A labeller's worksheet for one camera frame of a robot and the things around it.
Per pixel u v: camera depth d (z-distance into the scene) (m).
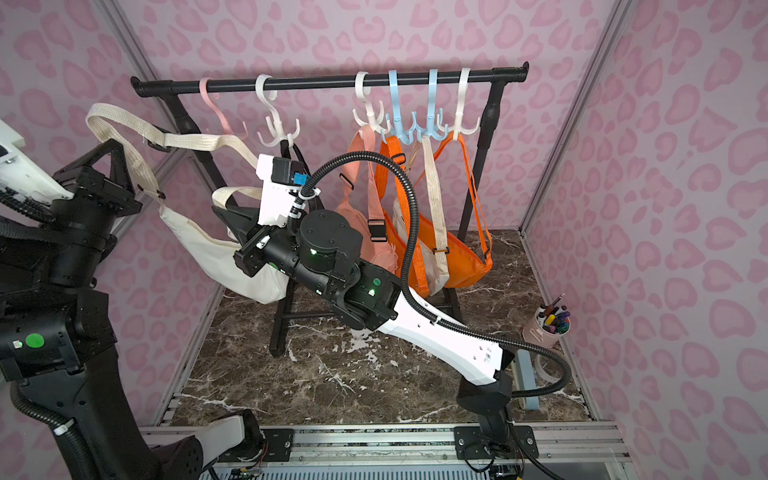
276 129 0.57
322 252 0.33
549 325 0.81
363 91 0.50
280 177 0.36
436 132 0.59
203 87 0.48
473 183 0.68
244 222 0.39
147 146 0.40
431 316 0.40
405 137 0.59
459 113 0.57
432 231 0.68
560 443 0.75
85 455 0.32
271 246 0.39
